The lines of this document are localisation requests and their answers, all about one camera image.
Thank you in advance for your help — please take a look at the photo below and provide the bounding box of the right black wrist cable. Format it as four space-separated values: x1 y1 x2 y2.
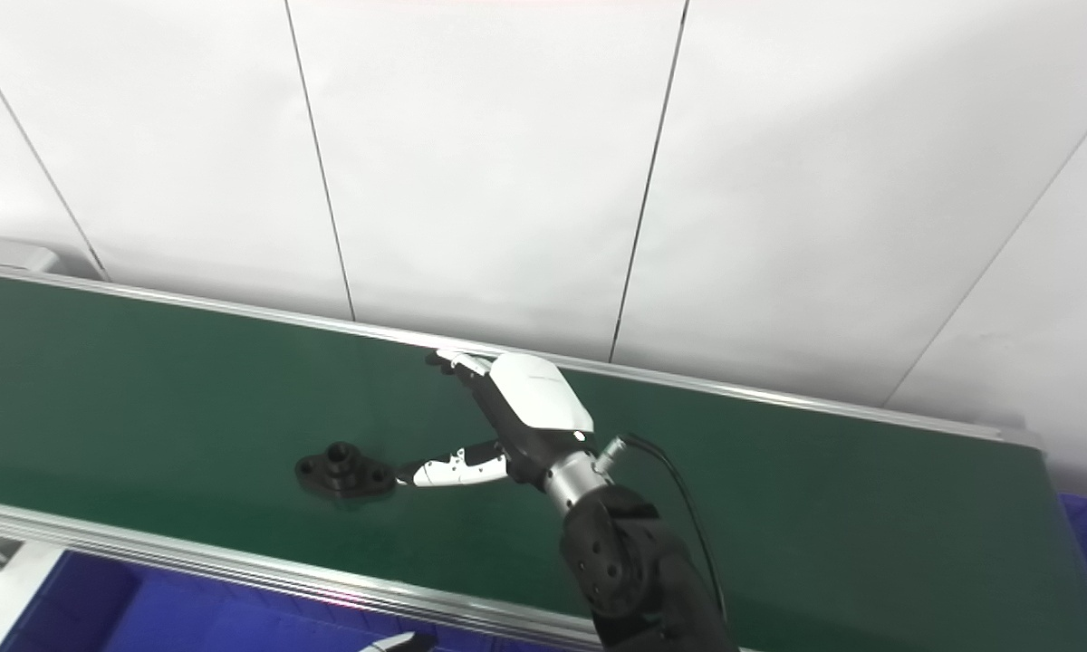
598 433 730 626

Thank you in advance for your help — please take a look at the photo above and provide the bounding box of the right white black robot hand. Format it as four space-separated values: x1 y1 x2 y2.
397 349 599 494

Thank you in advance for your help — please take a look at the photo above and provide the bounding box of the aluminium conveyor side rail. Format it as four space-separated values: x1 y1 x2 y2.
0 494 612 652
0 259 1044 452

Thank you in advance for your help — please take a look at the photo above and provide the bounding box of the grey conveyor end housing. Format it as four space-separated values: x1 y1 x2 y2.
0 235 60 274

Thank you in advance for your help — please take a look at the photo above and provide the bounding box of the black flanged machine part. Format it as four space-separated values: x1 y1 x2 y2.
294 441 398 502

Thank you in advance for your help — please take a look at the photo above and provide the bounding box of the green conveyor belt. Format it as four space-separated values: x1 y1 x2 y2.
0 270 1087 652

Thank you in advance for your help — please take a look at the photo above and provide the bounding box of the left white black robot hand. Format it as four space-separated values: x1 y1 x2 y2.
362 631 438 652

